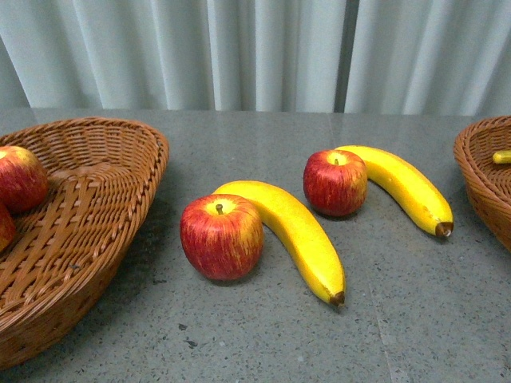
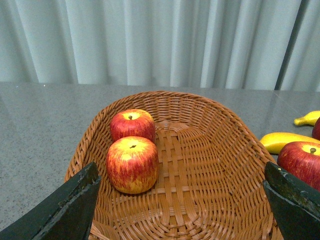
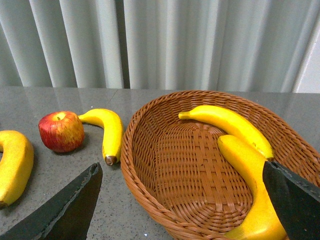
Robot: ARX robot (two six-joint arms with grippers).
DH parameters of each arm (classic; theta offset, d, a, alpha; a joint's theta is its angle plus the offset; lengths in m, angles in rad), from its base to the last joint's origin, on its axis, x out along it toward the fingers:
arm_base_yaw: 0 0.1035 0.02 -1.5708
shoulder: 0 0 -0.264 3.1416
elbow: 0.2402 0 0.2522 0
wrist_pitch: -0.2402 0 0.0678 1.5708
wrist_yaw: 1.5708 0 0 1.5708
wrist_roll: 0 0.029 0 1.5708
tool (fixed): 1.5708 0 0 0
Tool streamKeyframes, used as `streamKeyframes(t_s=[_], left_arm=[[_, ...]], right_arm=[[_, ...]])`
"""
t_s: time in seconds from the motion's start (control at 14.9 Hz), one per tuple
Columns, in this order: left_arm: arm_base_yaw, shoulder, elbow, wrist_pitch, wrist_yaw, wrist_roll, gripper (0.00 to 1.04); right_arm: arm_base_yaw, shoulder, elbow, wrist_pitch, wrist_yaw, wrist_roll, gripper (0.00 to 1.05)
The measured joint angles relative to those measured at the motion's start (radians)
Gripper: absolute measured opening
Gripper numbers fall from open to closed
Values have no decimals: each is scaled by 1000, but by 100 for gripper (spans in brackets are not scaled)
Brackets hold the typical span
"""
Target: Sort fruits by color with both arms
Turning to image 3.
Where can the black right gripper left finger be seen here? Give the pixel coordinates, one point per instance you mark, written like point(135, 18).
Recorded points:
point(65, 216)

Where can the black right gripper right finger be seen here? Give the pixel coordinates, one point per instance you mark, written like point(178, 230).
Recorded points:
point(295, 200)

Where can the red yellow apple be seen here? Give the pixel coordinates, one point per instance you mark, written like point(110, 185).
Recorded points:
point(61, 131)

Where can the yellow banana in basket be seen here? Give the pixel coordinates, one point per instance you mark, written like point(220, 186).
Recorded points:
point(232, 123)

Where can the yellow banana beside basket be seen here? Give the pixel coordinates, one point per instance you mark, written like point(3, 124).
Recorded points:
point(113, 131)

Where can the brown wicker basket right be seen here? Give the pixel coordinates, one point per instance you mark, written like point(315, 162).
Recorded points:
point(176, 172)

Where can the grey pleated curtain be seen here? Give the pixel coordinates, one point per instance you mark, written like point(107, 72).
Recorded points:
point(225, 45)

